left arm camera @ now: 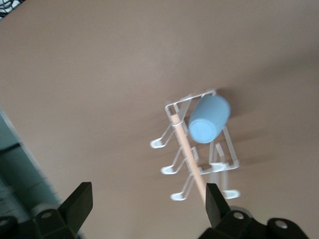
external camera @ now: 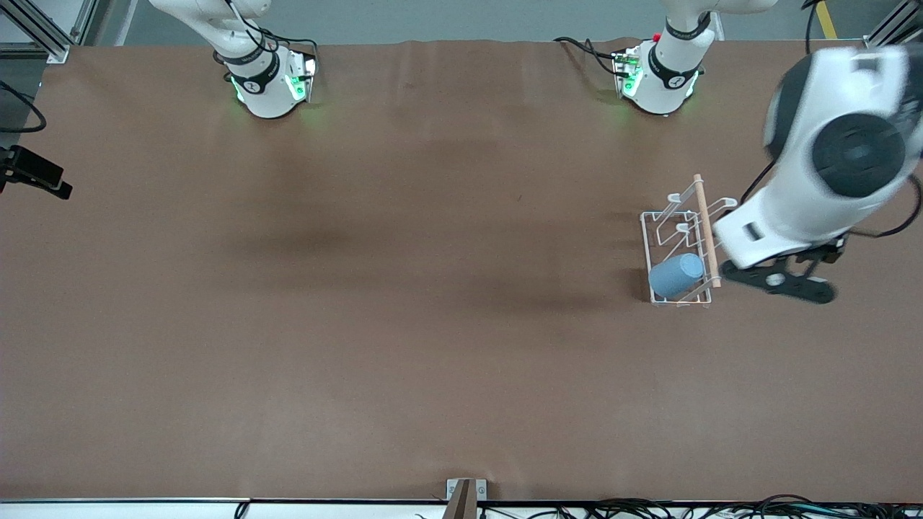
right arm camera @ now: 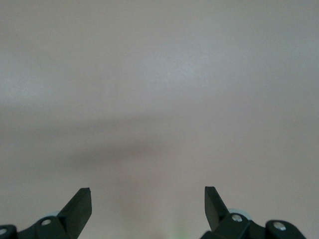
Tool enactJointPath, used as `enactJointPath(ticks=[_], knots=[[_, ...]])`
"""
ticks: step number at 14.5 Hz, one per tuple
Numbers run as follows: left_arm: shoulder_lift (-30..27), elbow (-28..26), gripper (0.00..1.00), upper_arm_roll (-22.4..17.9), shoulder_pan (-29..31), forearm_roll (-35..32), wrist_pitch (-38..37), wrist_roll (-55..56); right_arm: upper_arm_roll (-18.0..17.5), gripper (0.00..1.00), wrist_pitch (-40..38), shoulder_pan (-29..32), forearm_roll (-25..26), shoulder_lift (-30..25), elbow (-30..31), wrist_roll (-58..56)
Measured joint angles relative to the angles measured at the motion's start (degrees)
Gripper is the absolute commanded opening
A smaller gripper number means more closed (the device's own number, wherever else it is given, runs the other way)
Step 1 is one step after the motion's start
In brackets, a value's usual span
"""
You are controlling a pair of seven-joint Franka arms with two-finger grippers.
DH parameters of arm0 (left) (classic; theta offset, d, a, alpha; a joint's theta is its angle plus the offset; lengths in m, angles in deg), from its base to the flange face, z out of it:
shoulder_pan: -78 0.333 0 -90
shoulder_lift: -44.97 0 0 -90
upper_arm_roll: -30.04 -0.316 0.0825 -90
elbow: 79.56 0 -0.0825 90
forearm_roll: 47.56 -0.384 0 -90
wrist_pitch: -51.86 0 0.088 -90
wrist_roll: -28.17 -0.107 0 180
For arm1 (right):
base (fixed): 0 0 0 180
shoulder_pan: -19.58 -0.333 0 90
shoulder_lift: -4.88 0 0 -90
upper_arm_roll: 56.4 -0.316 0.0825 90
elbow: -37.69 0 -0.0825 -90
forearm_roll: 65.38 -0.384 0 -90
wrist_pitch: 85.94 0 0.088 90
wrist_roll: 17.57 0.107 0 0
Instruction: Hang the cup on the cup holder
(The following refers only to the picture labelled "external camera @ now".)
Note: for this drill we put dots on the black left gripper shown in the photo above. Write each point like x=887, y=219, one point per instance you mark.
x=831, y=251

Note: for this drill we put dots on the blue plastic cup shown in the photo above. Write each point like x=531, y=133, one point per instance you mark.
x=674, y=277

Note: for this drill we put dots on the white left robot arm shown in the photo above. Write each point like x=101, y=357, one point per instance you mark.
x=807, y=209

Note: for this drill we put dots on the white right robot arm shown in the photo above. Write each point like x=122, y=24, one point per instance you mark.
x=267, y=94

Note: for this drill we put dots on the brown table mat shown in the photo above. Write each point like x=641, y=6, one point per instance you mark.
x=433, y=324

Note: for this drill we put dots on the aluminium frame profile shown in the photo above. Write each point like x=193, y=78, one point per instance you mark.
x=58, y=50
x=890, y=25

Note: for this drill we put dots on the grey metal bracket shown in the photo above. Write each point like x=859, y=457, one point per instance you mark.
x=466, y=501

